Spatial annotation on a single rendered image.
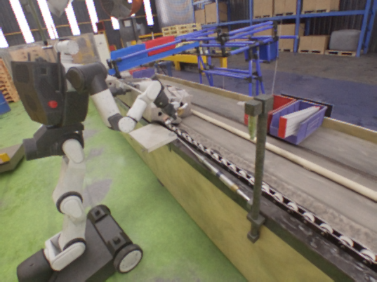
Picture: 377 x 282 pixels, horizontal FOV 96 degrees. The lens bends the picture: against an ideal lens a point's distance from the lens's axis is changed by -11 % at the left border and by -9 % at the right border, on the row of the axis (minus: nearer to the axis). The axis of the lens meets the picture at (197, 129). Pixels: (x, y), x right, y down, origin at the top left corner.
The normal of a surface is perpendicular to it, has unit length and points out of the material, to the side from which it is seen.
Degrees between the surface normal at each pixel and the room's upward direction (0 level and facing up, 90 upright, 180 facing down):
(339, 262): 0
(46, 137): 90
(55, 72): 96
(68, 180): 90
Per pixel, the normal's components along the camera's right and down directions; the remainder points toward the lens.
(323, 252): -0.11, -0.87
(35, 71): 0.91, 0.19
